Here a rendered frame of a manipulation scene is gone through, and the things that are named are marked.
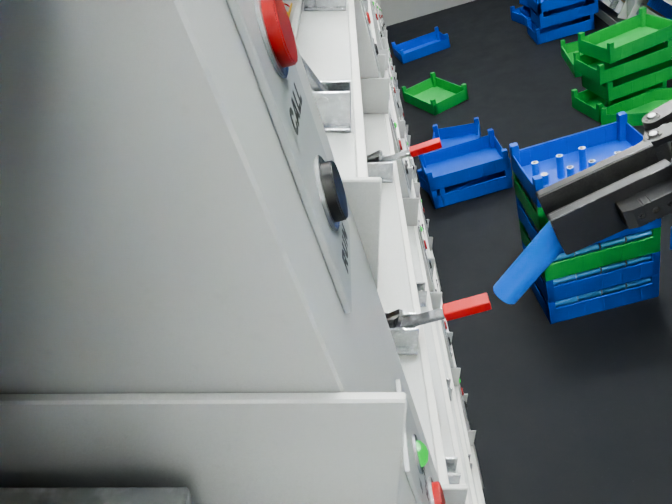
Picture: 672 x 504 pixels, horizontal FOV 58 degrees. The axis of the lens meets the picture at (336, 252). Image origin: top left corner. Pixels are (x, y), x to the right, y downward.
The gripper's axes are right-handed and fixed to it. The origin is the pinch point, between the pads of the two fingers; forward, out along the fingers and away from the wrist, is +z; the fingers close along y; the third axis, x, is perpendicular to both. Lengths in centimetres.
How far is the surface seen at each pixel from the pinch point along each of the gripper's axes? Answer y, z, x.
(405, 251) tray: -15.3, 16.1, 8.2
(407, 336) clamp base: -2.2, 16.3, 6.1
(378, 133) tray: -41.3, 17.1, 7.9
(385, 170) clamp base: -28.9, 16.3, 6.6
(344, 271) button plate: 18.4, 8.9, -16.2
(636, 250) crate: -94, -14, 96
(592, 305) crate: -93, 1, 108
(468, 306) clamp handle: -2.8, 11.2, 6.2
